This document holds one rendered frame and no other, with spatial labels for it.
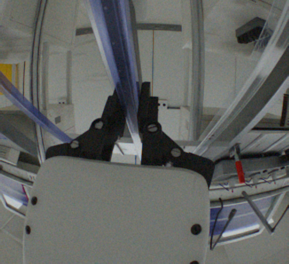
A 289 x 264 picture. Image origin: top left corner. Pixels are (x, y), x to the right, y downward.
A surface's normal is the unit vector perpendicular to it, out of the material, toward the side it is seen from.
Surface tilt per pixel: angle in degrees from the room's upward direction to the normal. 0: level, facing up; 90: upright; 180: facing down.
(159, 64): 90
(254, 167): 135
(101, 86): 90
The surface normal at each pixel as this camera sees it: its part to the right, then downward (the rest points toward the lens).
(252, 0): -0.07, 0.22
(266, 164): -0.04, -0.53
